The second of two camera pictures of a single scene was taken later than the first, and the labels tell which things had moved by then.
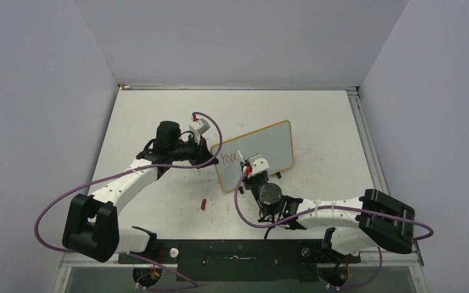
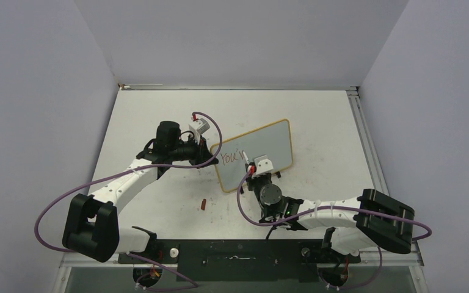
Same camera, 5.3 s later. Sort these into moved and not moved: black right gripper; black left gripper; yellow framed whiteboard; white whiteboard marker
Moved: white whiteboard marker
Not moved: yellow framed whiteboard; black right gripper; black left gripper
